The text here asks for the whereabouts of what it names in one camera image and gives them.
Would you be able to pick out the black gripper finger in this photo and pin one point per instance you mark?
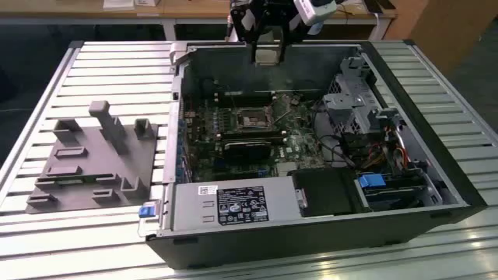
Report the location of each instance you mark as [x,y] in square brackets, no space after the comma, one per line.
[283,52]
[256,52]

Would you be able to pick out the silver CPU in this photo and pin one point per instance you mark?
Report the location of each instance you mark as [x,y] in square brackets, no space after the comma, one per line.
[268,56]

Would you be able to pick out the metal locking lever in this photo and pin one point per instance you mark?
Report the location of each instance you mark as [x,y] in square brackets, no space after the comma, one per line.
[281,114]

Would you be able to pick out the black RAM slot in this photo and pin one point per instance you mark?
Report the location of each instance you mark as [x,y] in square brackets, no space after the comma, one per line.
[252,135]
[252,140]
[252,132]

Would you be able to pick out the metal drive cage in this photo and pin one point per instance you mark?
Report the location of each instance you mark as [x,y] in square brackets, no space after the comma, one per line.
[349,116]

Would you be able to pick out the green motherboard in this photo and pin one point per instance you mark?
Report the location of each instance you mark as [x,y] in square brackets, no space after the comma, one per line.
[299,146]

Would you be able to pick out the white box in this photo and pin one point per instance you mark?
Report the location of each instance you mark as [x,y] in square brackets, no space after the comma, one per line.
[146,2]

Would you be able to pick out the black expansion card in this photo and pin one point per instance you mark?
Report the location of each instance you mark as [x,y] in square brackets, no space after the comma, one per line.
[247,151]

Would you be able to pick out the white paper stack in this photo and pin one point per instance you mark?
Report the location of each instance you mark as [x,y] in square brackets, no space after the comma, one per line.
[116,4]

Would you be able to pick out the wooden cabinet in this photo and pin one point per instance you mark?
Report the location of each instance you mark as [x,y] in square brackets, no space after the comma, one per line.
[447,29]

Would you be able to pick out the wooden desk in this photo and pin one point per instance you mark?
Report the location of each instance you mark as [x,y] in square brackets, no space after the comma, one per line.
[77,14]

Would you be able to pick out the black plastic shroud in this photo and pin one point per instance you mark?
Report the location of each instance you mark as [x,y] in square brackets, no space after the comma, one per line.
[325,189]

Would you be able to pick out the blue disk carrier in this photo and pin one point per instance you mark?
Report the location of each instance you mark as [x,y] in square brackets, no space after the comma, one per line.
[371,181]

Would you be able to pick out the grey parts rack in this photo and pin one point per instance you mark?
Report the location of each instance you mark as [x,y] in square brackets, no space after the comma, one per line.
[97,163]

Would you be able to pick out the silver power supply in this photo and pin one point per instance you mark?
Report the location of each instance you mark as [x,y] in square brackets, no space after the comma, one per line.
[193,210]

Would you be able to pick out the blue case latch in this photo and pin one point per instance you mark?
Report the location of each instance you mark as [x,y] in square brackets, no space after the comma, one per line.
[146,211]

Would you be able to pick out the metal disk bay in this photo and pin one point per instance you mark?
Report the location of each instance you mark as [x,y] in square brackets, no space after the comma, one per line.
[431,198]

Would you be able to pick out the black PC case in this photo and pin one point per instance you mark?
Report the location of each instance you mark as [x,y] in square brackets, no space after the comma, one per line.
[272,248]

